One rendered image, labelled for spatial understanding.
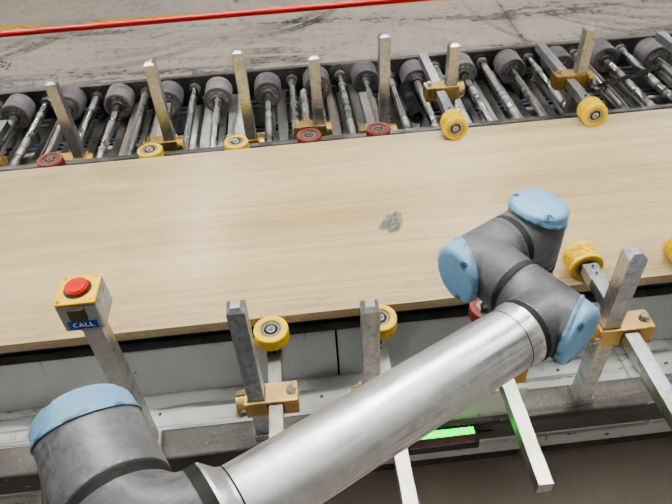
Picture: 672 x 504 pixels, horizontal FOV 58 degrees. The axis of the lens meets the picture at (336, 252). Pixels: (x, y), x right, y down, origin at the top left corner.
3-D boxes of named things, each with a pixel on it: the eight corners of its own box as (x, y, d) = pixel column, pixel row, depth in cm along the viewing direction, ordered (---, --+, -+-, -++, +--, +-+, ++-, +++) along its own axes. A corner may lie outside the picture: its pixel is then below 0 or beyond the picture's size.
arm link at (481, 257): (488, 280, 80) (551, 242, 85) (431, 235, 88) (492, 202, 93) (480, 326, 87) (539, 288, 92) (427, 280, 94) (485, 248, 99)
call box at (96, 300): (107, 330, 107) (93, 301, 102) (67, 335, 107) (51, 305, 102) (114, 302, 113) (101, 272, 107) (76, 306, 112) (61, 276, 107)
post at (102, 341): (161, 452, 138) (100, 323, 108) (140, 455, 138) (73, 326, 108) (164, 435, 141) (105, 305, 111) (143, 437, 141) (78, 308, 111)
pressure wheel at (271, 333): (299, 354, 145) (295, 323, 137) (278, 377, 140) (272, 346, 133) (274, 340, 149) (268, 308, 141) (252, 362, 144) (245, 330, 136)
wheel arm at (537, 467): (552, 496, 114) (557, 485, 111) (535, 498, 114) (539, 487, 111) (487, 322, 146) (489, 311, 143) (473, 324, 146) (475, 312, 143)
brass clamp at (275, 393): (300, 414, 132) (298, 401, 128) (238, 421, 131) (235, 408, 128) (299, 391, 136) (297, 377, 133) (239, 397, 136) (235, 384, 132)
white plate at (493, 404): (521, 413, 141) (528, 388, 134) (411, 426, 140) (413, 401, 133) (520, 411, 142) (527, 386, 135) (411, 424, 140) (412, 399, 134)
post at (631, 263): (588, 404, 143) (650, 256, 111) (574, 405, 143) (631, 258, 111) (582, 391, 146) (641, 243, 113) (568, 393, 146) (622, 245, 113)
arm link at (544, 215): (493, 197, 92) (538, 174, 96) (483, 257, 100) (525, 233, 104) (541, 229, 86) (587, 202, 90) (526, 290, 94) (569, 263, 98)
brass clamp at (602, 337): (650, 344, 127) (657, 328, 124) (587, 351, 126) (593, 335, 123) (636, 322, 132) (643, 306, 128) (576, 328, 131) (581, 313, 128)
